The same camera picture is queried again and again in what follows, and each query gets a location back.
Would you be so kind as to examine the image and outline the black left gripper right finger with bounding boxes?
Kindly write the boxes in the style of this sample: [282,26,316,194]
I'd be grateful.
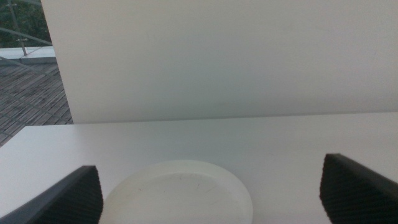
[319,152,398,224]

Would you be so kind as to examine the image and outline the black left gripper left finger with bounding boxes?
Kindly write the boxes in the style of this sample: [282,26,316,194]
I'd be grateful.
[0,165,104,224]

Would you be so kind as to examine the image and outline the white shallow bowl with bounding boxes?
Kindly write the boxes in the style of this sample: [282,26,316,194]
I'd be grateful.
[98,159,254,224]

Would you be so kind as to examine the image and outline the white concrete ledge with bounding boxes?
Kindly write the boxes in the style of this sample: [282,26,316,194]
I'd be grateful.
[0,45,58,65]

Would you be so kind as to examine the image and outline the metal railing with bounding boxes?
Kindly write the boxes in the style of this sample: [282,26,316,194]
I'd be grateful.
[0,0,53,57]

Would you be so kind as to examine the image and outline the green trees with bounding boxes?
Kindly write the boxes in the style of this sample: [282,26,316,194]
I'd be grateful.
[0,0,52,49]

